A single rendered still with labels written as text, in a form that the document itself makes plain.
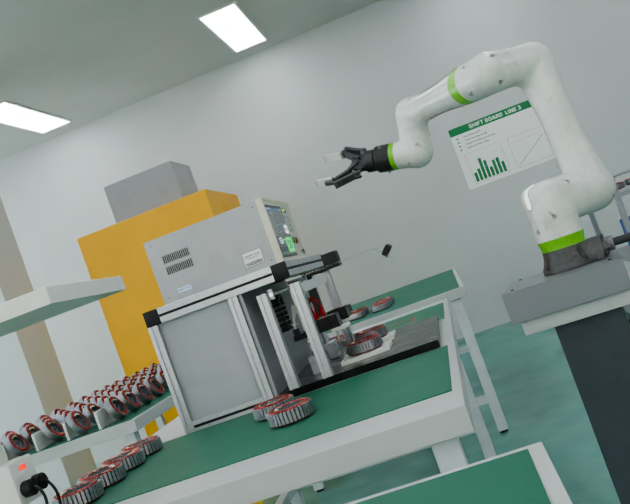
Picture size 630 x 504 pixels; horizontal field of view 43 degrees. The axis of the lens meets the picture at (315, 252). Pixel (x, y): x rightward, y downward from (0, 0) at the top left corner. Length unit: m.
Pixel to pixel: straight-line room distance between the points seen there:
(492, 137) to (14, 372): 4.66
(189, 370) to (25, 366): 3.93
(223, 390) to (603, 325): 1.05
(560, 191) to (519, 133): 5.56
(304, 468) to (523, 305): 0.88
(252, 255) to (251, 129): 5.65
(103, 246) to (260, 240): 4.09
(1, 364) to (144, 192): 1.69
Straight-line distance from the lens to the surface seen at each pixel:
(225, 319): 2.27
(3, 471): 1.75
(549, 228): 2.23
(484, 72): 2.31
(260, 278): 2.22
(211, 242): 2.39
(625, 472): 2.33
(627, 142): 7.94
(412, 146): 2.64
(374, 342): 2.37
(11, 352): 6.22
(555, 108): 2.39
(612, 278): 2.12
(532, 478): 0.96
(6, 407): 6.31
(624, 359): 2.25
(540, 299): 2.13
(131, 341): 6.35
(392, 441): 1.45
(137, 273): 6.29
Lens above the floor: 1.05
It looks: 2 degrees up
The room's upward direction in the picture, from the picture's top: 20 degrees counter-clockwise
